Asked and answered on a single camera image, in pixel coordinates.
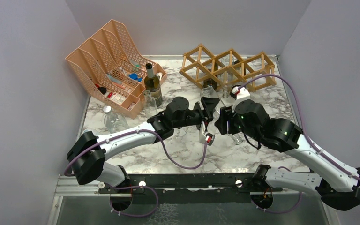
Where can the green wine bottle gold label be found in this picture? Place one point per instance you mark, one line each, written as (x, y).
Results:
(152, 83)

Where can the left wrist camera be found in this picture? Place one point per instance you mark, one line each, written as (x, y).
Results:
(205, 136)

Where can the dark green wine bottle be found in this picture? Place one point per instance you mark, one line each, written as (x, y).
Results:
(235, 80)

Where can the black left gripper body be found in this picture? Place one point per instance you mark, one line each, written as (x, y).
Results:
(198, 115)

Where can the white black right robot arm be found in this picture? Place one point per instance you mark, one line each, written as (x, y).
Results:
(337, 184)

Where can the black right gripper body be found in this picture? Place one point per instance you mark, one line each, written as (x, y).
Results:
(228, 114)

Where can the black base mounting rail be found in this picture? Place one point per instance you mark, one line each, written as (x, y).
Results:
(186, 188)

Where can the dark labelled wine bottle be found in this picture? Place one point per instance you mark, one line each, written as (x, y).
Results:
(210, 82)

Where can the peach plastic file organizer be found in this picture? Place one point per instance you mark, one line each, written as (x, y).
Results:
(103, 62)

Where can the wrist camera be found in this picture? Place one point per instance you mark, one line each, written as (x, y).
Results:
(205, 136)
(239, 94)

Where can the tall clear glass bottle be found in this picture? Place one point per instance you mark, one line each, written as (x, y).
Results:
(226, 77)

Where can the wooden lattice wine rack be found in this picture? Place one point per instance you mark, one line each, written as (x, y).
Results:
(195, 61)

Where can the red white box in organizer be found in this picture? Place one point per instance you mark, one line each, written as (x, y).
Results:
(116, 97)

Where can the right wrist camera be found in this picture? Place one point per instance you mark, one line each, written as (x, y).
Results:
(239, 94)

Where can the round clear flask silver cap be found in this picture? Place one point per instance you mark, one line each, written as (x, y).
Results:
(114, 122)

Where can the blue item in organizer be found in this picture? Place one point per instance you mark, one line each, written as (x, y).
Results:
(135, 77)

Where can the small clear glass bottle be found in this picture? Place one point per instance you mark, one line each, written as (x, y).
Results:
(150, 106)

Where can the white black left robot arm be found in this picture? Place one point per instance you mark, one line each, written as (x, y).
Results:
(88, 157)

